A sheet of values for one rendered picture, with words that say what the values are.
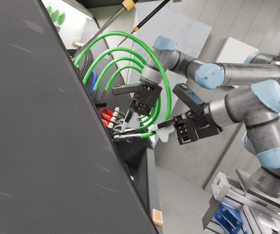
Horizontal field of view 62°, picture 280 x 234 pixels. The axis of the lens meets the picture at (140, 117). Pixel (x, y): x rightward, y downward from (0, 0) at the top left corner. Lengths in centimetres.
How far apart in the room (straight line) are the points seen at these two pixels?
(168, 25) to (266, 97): 257
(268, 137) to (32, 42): 53
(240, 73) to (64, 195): 62
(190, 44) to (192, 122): 241
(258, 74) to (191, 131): 35
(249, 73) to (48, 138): 64
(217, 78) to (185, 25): 235
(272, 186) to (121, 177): 84
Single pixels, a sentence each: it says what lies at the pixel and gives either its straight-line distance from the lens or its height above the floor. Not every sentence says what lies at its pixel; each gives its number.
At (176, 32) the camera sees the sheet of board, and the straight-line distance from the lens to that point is 304.
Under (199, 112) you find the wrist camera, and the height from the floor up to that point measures 131.
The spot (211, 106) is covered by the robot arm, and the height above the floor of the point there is 134.
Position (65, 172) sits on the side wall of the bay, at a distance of 58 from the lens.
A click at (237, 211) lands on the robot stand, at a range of 127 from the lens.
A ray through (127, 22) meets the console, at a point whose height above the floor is 147.
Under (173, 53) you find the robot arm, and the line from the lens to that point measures 81.
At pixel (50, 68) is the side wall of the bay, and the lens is 51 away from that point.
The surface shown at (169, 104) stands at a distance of 71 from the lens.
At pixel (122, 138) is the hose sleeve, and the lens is 77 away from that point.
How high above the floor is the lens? 139
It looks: 15 degrees down
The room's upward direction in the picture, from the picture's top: 25 degrees clockwise
